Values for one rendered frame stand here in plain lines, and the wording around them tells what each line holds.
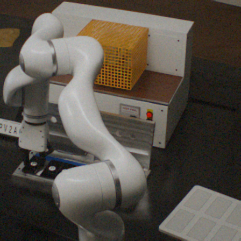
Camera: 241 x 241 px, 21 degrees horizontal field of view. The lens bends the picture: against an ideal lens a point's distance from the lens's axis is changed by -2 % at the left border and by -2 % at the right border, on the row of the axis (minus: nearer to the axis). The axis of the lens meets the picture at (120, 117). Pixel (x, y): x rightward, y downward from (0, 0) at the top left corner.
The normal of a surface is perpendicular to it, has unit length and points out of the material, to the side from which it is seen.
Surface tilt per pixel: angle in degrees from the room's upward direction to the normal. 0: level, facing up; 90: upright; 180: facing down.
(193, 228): 0
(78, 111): 37
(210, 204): 0
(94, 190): 53
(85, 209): 93
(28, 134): 78
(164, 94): 0
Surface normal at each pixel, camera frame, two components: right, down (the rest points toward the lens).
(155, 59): -0.33, 0.50
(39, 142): -0.25, 0.31
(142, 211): 0.03, -0.85
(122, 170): 0.13, -0.59
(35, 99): 0.10, 0.36
